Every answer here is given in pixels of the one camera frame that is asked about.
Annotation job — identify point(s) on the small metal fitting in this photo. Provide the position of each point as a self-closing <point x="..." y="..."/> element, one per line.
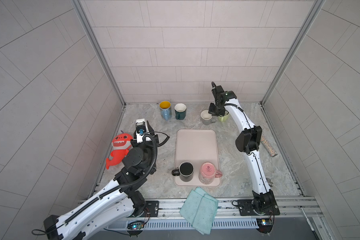
<point x="270" y="182"/>

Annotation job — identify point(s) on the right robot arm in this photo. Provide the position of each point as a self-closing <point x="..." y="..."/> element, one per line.
<point x="248" y="142"/>

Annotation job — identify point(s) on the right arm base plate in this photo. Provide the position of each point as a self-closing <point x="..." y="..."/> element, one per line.
<point x="247" y="208"/>

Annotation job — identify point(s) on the light blue butterfly mug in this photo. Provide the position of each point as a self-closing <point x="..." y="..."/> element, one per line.
<point x="165" y="110"/>

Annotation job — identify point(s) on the dark green mug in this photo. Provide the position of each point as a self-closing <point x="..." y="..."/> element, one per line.
<point x="180" y="111"/>

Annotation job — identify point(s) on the beige tray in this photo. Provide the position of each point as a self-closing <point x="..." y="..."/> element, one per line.
<point x="196" y="147"/>

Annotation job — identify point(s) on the circuit board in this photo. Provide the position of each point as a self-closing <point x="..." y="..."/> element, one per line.
<point x="265" y="226"/>
<point x="135" y="228"/>

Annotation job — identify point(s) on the pink glass mug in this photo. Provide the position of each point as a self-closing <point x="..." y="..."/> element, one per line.
<point x="208" y="172"/>

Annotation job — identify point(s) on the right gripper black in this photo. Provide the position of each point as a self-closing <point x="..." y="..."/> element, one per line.
<point x="212" y="112"/>

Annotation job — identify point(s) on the clear tube with grains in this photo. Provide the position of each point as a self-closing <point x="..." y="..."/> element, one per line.
<point x="272" y="152"/>

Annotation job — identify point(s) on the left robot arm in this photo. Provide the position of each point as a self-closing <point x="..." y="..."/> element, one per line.
<point x="120" y="198"/>

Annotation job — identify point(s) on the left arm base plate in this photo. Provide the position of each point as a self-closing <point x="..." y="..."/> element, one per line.
<point x="150" y="208"/>

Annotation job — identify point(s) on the teal cloth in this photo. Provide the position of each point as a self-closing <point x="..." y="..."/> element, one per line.
<point x="200" y="210"/>

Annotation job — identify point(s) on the left circuit board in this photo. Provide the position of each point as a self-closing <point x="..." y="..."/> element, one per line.
<point x="135" y="228"/>

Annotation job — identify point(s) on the red monster plush toy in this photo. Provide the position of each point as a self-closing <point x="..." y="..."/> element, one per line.
<point x="121" y="145"/>

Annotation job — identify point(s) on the black mug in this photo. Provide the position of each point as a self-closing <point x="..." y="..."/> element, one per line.
<point x="185" y="171"/>

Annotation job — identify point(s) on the aluminium mounting rail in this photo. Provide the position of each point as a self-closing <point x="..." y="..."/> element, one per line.
<point x="228" y="208"/>

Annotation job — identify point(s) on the right circuit board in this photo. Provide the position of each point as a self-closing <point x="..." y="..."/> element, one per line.
<point x="265" y="226"/>

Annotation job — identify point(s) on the grey mug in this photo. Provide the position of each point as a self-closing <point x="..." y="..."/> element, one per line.
<point x="207" y="118"/>

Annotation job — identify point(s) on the light green mug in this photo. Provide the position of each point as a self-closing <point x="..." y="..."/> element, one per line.
<point x="223" y="118"/>

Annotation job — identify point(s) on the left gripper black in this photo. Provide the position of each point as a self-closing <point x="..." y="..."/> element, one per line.
<point x="148" y="127"/>

